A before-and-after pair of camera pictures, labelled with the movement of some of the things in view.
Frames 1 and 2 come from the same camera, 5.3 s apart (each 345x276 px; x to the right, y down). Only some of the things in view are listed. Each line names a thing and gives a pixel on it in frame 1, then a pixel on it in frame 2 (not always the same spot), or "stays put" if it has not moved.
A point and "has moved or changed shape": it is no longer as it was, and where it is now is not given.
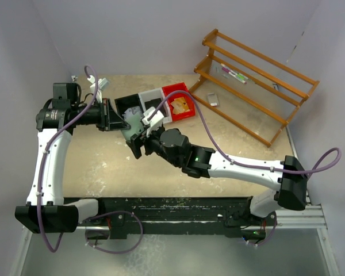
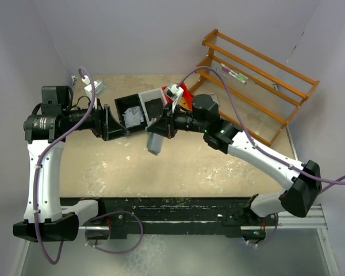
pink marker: [234, 75] stays put
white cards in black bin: [134, 110] stays put
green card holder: [136, 124] has moved or changed shape
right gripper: [138, 140] to [165, 124]
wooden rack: [253, 92] stays put
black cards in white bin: [154, 103] stays put
